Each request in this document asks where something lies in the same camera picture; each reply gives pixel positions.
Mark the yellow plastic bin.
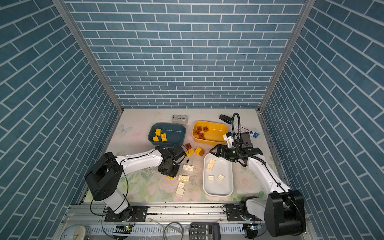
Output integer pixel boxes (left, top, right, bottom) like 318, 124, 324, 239
192, 121, 229, 146

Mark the yellow 2x4 lego brick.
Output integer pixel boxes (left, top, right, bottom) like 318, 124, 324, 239
186, 149, 194, 157

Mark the white plastic bin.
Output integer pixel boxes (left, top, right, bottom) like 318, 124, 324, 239
203, 154, 234, 198

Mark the brown 2x2 lego brick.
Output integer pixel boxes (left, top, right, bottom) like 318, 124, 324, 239
199, 133, 206, 140

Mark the black calculator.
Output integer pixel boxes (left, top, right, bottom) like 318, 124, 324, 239
189, 222, 221, 240

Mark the white 2x4 lego brick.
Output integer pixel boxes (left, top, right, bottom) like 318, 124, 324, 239
183, 164, 194, 172

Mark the grey tape dispenser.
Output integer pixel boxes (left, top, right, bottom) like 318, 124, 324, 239
171, 115, 188, 125

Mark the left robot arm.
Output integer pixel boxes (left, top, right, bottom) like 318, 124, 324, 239
84, 145, 188, 222

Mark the cream lego brick front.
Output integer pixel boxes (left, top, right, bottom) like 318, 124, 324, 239
178, 182, 185, 189

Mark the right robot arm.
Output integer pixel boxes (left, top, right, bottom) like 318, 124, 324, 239
210, 113, 306, 237

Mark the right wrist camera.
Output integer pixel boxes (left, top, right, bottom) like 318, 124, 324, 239
223, 132, 237, 148

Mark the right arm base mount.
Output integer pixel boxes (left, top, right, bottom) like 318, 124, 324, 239
222, 204, 260, 222

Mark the yellow square lego brick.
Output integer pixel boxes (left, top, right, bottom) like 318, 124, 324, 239
155, 128, 162, 136

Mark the white round clock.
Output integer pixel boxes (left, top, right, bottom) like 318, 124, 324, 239
60, 225, 90, 240

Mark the dark teal plastic bin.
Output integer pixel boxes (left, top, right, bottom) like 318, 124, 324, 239
148, 123, 186, 147

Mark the cream square lego brick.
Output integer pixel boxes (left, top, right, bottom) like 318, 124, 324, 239
176, 188, 185, 196

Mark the black stapler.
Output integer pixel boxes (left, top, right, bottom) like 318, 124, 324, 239
219, 115, 232, 125

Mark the yellow curved lego brick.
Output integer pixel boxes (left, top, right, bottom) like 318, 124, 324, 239
161, 134, 167, 142

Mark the cream 2x4 lego brick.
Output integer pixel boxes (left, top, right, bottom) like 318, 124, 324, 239
207, 159, 216, 170

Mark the yellow brown lego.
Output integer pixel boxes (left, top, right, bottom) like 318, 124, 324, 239
195, 147, 205, 157

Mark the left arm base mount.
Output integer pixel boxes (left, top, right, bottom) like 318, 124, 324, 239
105, 206, 149, 223

